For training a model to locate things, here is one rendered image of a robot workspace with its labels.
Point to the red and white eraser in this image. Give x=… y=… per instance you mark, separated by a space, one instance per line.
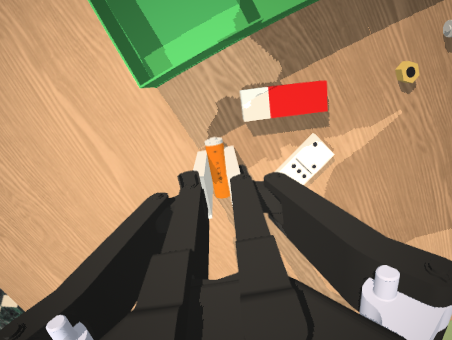
x=284 y=100

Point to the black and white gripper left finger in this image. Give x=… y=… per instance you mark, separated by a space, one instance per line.
x=105 y=287

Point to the green three-compartment bin rack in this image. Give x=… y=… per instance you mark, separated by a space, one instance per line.
x=152 y=36

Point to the orange aa battery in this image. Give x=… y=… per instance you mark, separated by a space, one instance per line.
x=216 y=158

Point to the yellow hex nut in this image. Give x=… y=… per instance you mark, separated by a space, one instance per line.
x=407 y=71

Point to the white domino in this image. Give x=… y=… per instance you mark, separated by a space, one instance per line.
x=306 y=160

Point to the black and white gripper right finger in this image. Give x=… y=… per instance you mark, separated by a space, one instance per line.
x=402 y=288

